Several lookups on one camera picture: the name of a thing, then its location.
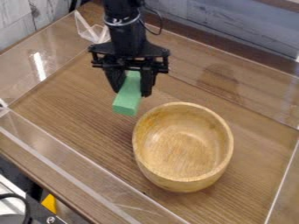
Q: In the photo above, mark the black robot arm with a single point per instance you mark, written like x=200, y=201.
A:
x=122, y=12

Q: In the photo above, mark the brown wooden bowl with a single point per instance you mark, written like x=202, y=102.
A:
x=183, y=146

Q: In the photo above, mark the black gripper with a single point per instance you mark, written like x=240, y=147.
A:
x=130, y=52

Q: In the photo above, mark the yellow label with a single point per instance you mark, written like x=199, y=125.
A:
x=49, y=203

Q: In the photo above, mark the clear acrylic tray wall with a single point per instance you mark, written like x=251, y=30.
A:
x=74, y=148

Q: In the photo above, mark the clear acrylic corner bracket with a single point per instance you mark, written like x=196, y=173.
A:
x=95, y=33

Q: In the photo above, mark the green rectangular block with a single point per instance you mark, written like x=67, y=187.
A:
x=128, y=97

